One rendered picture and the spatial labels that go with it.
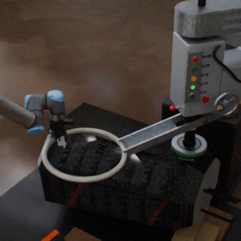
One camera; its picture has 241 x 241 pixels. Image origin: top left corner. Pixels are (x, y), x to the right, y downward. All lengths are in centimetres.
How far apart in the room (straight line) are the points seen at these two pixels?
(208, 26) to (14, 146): 254
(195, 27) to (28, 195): 205
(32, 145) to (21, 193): 69
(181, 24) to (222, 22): 19
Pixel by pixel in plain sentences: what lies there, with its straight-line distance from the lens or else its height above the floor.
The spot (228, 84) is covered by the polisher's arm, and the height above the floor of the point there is 127.
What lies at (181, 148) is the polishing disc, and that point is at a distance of 225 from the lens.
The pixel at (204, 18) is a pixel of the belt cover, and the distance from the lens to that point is 182.
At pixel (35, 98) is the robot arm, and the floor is 121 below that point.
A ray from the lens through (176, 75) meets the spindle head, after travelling 204.
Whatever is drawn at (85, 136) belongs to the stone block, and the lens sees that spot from 245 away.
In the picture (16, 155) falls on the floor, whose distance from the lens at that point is 370.
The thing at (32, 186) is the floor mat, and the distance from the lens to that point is 330.
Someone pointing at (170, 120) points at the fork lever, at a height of 99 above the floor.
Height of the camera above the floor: 222
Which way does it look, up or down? 34 degrees down
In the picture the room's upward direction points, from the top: 3 degrees counter-clockwise
